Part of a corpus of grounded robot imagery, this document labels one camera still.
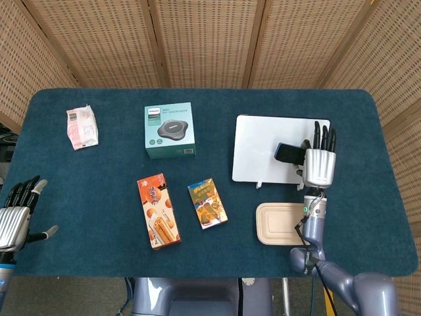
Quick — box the blue cable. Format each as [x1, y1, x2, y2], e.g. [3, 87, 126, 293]
[123, 277, 136, 309]

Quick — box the black blue eraser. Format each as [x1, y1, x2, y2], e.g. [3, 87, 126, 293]
[275, 142, 307, 165]

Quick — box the blue yellow snack box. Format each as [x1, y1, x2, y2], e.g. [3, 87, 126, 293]
[187, 178, 228, 230]

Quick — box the pink white tissue packet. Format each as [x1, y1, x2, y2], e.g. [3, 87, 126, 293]
[66, 104, 99, 151]

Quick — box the beige pulp food container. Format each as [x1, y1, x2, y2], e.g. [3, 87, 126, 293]
[255, 202, 312, 246]

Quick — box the white magnetic whiteboard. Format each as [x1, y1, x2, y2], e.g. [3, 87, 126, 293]
[232, 114, 332, 185]

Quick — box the woven wooden folding screen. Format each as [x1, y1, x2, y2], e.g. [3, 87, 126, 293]
[0, 0, 421, 316]

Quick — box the grey blue robot torso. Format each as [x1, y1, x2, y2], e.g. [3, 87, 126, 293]
[131, 277, 274, 316]

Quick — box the teal speakerphone box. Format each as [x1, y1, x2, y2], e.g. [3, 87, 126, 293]
[143, 101, 197, 159]

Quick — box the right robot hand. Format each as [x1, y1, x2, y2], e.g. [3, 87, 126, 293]
[293, 120, 337, 189]

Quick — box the teal table cloth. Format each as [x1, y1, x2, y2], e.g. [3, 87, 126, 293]
[1, 88, 419, 279]

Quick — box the orange egg roll box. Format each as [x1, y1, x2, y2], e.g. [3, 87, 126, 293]
[137, 173, 182, 250]

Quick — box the metal table leg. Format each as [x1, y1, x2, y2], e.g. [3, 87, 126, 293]
[282, 278, 291, 316]

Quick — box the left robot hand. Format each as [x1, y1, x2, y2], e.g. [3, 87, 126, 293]
[0, 175, 59, 253]

